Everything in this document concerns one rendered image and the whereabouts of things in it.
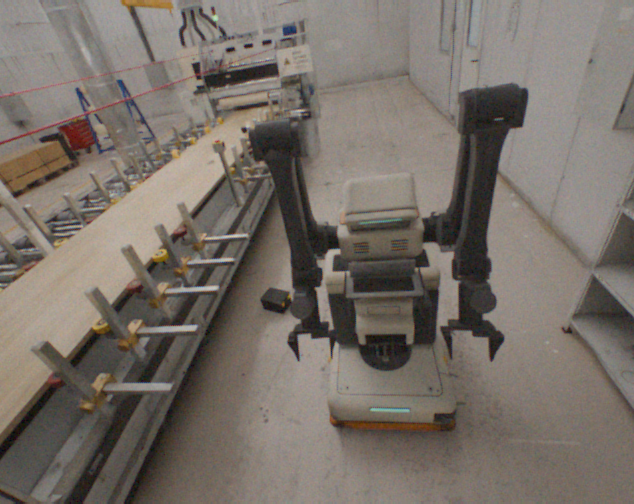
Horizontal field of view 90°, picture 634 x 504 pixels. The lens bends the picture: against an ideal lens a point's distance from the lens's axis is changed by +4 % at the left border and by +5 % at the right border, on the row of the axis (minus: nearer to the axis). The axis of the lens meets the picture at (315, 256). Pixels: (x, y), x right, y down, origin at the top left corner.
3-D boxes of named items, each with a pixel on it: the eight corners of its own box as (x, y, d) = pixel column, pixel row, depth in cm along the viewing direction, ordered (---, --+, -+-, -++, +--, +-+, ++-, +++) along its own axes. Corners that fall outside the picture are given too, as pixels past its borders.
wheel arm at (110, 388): (178, 388, 118) (173, 381, 116) (173, 396, 115) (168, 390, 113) (78, 388, 126) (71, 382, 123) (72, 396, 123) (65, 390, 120)
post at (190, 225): (213, 266, 209) (183, 200, 181) (211, 269, 206) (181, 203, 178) (208, 266, 209) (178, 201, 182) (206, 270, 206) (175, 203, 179)
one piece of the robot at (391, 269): (347, 295, 128) (341, 253, 115) (419, 293, 123) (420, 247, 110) (346, 326, 115) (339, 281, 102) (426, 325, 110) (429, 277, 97)
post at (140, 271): (176, 318, 166) (130, 242, 138) (172, 323, 163) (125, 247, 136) (169, 318, 167) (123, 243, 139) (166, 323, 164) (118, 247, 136)
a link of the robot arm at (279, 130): (302, 99, 73) (260, 105, 75) (294, 124, 63) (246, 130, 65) (328, 242, 104) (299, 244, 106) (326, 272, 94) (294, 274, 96)
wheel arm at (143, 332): (201, 330, 137) (197, 324, 134) (198, 337, 134) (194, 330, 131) (112, 334, 144) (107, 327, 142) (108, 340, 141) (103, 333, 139)
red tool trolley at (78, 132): (103, 146, 932) (87, 117, 885) (89, 154, 870) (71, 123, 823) (88, 149, 935) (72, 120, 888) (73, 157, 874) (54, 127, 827)
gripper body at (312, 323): (329, 335, 88) (325, 308, 87) (293, 338, 89) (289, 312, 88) (330, 327, 94) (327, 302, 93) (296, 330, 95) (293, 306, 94)
